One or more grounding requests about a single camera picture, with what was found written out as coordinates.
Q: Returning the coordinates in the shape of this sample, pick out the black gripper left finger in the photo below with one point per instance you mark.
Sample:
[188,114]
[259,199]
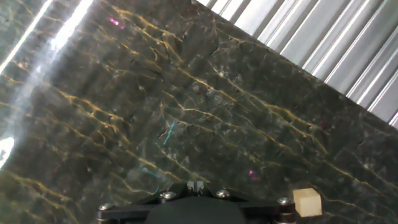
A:
[168,194]

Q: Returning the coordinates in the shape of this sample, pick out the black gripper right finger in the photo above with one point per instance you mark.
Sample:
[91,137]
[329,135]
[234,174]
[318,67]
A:
[224,194]

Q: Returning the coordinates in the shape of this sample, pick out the small wooden cube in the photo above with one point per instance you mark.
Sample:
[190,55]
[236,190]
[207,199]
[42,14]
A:
[307,203]

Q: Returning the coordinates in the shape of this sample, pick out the black marble pattern mat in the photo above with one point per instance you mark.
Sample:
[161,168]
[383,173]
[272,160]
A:
[186,109]

